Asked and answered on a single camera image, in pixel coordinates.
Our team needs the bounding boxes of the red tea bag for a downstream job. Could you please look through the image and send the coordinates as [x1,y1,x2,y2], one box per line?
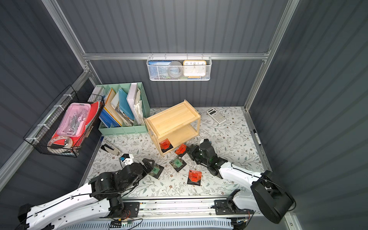
[160,139,173,153]
[175,144,188,158]
[187,170,202,186]

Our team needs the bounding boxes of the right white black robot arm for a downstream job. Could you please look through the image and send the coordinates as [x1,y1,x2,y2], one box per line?
[186,139,297,224]

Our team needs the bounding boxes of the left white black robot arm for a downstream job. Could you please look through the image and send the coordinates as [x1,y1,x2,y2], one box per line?
[16,158,155,230]

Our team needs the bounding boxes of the green tea bag left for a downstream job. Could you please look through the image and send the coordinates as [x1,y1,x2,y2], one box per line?
[149,164,164,179]

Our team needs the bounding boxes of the green tea bag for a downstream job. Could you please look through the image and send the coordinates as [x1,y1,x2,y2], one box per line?
[149,164,164,179]
[170,156,187,172]

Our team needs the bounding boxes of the green tea bag middle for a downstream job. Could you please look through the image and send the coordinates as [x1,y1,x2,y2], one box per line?
[170,156,187,172]

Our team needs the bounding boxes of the wooden two-tier shelf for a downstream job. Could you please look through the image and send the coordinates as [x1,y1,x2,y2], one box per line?
[145,100,201,156]

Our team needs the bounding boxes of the black white stapler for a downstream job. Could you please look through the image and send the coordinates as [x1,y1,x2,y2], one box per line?
[100,144,121,156]

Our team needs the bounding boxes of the floral table mat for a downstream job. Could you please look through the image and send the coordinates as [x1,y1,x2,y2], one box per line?
[103,107,265,197]

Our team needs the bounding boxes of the white calculator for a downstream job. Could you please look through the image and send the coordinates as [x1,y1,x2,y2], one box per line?
[207,108,227,125]

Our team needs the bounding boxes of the black marker pen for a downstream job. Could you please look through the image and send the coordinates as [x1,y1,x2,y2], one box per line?
[253,129,262,145]

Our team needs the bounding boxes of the loose paper stack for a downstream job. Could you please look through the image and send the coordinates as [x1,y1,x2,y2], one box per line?
[134,89,144,118]

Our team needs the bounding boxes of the green file organizer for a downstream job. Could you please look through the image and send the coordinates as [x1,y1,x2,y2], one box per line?
[93,82,150,136]

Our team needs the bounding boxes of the blue books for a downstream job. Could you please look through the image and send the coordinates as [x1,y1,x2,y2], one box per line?
[99,109,120,128]

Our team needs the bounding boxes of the teal folder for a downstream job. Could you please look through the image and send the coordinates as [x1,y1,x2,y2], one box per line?
[118,88,135,121]

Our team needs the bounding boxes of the clear tape roll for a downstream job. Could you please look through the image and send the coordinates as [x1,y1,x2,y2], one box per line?
[47,136,73,154]

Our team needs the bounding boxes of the white binder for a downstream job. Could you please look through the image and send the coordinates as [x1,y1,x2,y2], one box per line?
[126,83,138,119]

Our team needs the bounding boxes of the pink plastic case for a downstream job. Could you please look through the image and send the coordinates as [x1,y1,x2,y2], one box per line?
[56,103,91,138]

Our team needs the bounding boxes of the red folder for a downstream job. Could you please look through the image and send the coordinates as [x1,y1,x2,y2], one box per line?
[52,101,100,147]

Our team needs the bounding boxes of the yellow white clock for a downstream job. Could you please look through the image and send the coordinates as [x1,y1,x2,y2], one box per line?
[183,60,207,78]

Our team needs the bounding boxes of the grey tape roll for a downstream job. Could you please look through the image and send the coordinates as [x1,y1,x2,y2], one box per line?
[167,61,183,79]

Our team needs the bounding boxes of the blue box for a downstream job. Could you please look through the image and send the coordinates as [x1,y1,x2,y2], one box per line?
[147,60,171,80]

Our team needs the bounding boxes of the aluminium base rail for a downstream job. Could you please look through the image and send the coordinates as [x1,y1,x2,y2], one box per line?
[61,196,291,219]

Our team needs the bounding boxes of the black wire basket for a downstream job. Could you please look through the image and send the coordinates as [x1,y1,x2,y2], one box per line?
[24,87,104,158]

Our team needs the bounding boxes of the white wire wall basket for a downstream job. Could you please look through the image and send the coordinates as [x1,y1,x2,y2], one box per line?
[146,56,212,81]

